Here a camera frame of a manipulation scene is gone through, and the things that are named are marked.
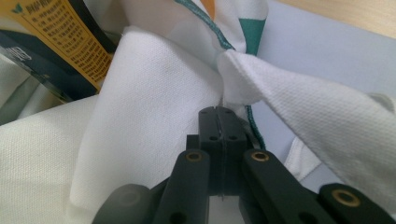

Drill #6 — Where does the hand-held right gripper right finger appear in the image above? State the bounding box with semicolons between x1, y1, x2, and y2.
220;106;249;198

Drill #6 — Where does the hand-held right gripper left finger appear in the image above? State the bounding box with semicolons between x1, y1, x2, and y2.
186;105;224;198

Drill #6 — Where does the white canvas tote bag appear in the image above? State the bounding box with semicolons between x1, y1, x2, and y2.
0;0;396;224

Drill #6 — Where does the dark packet with yellow label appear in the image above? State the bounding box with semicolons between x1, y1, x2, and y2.
0;0;118;105

